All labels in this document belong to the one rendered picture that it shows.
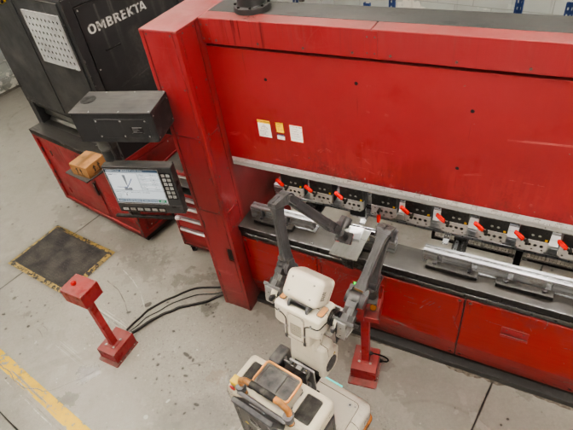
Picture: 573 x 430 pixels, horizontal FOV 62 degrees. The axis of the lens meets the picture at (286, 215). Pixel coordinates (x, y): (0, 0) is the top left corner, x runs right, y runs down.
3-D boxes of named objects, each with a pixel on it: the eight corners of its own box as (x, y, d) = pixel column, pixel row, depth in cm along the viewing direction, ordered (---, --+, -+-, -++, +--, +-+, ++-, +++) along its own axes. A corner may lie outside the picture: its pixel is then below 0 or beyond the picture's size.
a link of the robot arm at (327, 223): (275, 198, 251) (286, 201, 243) (280, 188, 252) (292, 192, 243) (327, 231, 277) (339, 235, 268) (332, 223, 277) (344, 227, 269)
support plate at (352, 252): (328, 254, 295) (328, 252, 295) (344, 226, 312) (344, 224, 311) (356, 261, 288) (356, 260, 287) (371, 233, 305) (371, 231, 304)
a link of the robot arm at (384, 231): (377, 217, 238) (396, 224, 234) (380, 222, 250) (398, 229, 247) (342, 301, 236) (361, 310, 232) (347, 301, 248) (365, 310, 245)
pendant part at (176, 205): (120, 212, 310) (100, 166, 286) (128, 199, 318) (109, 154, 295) (185, 214, 300) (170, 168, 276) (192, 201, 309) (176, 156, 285)
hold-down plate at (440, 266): (425, 268, 293) (425, 264, 291) (426, 261, 297) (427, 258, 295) (476, 281, 281) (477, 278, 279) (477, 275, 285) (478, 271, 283)
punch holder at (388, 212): (371, 214, 290) (371, 193, 279) (375, 206, 296) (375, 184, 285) (395, 219, 284) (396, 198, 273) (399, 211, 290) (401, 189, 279)
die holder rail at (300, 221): (251, 216, 347) (250, 206, 341) (256, 211, 351) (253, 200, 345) (315, 232, 327) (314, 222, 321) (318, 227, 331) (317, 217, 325)
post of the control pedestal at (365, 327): (361, 360, 336) (360, 313, 300) (362, 353, 339) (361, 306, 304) (368, 362, 334) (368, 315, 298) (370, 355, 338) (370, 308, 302)
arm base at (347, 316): (331, 317, 234) (352, 328, 228) (338, 302, 235) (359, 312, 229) (337, 318, 242) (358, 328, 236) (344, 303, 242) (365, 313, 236)
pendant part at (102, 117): (118, 224, 322) (66, 113, 266) (134, 200, 340) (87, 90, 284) (189, 228, 311) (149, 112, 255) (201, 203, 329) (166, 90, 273)
